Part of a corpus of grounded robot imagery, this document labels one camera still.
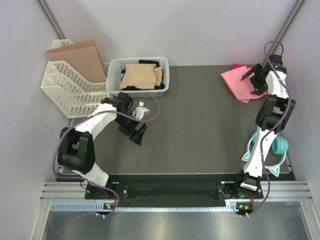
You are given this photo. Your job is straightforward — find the slotted cable duct rail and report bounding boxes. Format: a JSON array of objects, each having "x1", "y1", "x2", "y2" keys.
[{"x1": 49, "y1": 201, "x2": 253, "y2": 213}]

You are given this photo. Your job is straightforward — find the white plastic basket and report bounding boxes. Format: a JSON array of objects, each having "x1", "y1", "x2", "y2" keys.
[{"x1": 105, "y1": 56, "x2": 170, "y2": 98}]

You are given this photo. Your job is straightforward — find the teal cat ear headphones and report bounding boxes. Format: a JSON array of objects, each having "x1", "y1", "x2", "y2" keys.
[{"x1": 241, "y1": 131, "x2": 289, "y2": 178}]

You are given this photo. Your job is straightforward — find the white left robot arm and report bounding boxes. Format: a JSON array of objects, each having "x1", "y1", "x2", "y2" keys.
[{"x1": 56, "y1": 92, "x2": 150, "y2": 199}]

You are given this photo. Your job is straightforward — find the beige folded garment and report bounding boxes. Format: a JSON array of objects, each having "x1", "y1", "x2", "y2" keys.
[{"x1": 119, "y1": 63, "x2": 165, "y2": 91}]

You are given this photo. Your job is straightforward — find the white perforated file organizer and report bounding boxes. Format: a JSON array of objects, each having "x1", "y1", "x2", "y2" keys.
[{"x1": 41, "y1": 39, "x2": 109, "y2": 119}]

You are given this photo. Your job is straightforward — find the pink t shirt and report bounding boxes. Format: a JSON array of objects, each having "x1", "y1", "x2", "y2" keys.
[{"x1": 221, "y1": 66, "x2": 260, "y2": 103}]

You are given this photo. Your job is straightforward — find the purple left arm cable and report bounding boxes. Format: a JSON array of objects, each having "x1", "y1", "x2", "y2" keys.
[{"x1": 51, "y1": 96, "x2": 162, "y2": 218}]

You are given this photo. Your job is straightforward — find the red t shirt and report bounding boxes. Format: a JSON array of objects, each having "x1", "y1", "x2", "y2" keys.
[{"x1": 230, "y1": 63, "x2": 268, "y2": 99}]

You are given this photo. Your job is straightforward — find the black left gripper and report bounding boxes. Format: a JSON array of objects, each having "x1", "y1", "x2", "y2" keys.
[{"x1": 114, "y1": 113, "x2": 148, "y2": 147}]

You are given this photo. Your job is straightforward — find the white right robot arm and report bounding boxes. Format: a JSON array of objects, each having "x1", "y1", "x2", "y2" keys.
[{"x1": 233, "y1": 54, "x2": 296, "y2": 198}]

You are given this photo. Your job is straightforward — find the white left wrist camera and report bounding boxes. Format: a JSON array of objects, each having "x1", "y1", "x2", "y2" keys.
[{"x1": 132, "y1": 101, "x2": 150, "y2": 120}]

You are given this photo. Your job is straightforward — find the brown cardboard folder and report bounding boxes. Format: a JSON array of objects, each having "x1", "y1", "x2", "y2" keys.
[{"x1": 46, "y1": 39, "x2": 107, "y2": 83}]

